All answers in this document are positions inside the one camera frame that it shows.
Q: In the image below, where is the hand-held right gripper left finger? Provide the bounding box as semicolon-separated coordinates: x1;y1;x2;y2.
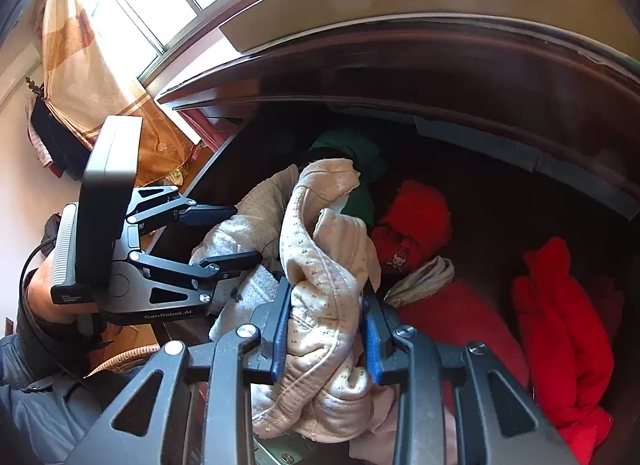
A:
65;275;293;465

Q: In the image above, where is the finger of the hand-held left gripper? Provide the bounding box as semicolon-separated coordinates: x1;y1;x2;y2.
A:
125;185;238;238
127;250;264;306

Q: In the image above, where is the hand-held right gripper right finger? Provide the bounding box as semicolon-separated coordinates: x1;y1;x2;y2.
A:
361;292;581;465

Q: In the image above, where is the white dotted underwear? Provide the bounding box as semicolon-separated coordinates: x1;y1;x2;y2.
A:
190;165;301;296

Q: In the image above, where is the cream dotted underwear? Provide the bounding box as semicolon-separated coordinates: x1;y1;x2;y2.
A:
250;157;383;441

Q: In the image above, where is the bright red sock roll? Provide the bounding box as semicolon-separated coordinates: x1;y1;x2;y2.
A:
370;180;453;286

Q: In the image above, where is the green and black underwear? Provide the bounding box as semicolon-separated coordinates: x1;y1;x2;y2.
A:
307;127;391;230

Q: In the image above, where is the dark wooden drawer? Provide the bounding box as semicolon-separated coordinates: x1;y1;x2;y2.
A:
150;95;640;465

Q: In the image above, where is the bright red underwear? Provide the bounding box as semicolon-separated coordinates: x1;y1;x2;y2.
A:
510;237;616;463

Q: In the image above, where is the person's left forearm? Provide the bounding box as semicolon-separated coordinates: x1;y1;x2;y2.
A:
0;295;151;465

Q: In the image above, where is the beige striped underwear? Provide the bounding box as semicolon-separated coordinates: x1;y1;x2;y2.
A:
382;255;456;308

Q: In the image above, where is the pale pink underwear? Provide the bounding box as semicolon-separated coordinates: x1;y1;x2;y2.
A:
347;385;458;465

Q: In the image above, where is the person's left hand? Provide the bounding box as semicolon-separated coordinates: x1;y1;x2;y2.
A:
22;265;76;321

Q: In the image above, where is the large red cloth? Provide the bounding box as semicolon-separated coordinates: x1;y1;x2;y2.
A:
395;280;531;416

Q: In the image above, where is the dark hanging bag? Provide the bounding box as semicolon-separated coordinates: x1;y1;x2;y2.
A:
27;95;93;180

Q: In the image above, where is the wicker basket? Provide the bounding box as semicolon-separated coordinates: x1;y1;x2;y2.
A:
82;342;161;378

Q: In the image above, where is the beige patterned curtain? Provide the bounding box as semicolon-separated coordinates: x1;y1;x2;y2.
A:
30;0;201;186

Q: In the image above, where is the dark wooden dresser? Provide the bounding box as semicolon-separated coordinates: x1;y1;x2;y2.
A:
155;0;640;226

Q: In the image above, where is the black cable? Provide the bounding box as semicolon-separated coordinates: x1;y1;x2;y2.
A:
17;237;116;381

